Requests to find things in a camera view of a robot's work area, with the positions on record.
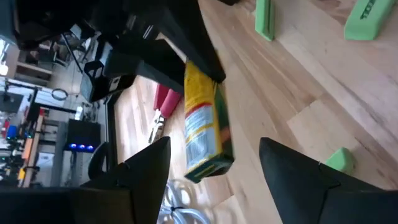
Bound green eraser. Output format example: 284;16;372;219
254;0;275;42
343;0;397;41
325;146;355;175

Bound black computer tower with lights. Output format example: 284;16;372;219
63;119;102;153

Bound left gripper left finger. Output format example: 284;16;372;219
90;136;172;224

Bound dark ring on stand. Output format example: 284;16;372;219
51;88;68;101

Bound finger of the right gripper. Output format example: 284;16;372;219
157;0;227;84
136;60;186;94

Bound pink-handled pliers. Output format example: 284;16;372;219
147;83;183;144

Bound yellow crayon box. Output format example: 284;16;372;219
183;60;236;184

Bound black chair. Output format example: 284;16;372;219
88;142;109;180

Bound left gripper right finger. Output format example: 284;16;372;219
259;136;374;224

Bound white lamp cable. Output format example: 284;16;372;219
157;179;212;224

